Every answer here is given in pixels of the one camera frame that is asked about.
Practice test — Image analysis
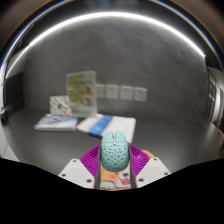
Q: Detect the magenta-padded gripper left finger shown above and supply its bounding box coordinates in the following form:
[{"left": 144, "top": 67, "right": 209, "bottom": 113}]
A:
[{"left": 58, "top": 144, "right": 103, "bottom": 190}]

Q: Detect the grey flat booklet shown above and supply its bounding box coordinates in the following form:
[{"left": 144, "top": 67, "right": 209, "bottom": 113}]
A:
[{"left": 34, "top": 113, "right": 78, "bottom": 132}]

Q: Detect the green standing picture card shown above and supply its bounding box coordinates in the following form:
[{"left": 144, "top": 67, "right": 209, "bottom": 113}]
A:
[{"left": 65, "top": 70, "right": 98, "bottom": 118}]

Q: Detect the white book with blue stripe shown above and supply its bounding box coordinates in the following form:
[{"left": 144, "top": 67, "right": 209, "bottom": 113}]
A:
[{"left": 76, "top": 113, "right": 137, "bottom": 144}]

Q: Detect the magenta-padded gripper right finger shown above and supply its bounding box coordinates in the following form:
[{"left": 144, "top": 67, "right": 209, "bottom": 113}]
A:
[{"left": 128, "top": 143, "right": 172, "bottom": 189}]

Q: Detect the window with dark frame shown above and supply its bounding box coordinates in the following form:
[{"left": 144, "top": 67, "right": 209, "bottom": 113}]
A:
[{"left": 204, "top": 66, "right": 224, "bottom": 127}]

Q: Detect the row of white wall sockets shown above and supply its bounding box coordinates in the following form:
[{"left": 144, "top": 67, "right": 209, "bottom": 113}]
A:
[{"left": 95, "top": 83, "right": 148, "bottom": 102}]

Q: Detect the black monitor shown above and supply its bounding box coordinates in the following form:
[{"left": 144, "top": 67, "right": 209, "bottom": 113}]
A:
[{"left": 5, "top": 71, "right": 25, "bottom": 113}]

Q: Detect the orange fox-shaped mouse pad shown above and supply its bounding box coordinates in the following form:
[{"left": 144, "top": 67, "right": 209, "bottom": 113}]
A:
[{"left": 98, "top": 149, "right": 155, "bottom": 191}]

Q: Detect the small white colourful card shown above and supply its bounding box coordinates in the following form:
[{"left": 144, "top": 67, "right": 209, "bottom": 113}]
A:
[{"left": 49, "top": 95, "right": 72, "bottom": 117}]

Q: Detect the long white ceiling light strip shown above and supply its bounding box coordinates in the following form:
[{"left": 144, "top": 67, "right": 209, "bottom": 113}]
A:
[{"left": 4, "top": 11, "right": 206, "bottom": 79}]

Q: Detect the mint green perforated computer mouse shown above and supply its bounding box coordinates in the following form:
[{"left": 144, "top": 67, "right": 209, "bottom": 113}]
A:
[{"left": 99, "top": 130, "right": 130, "bottom": 173}]

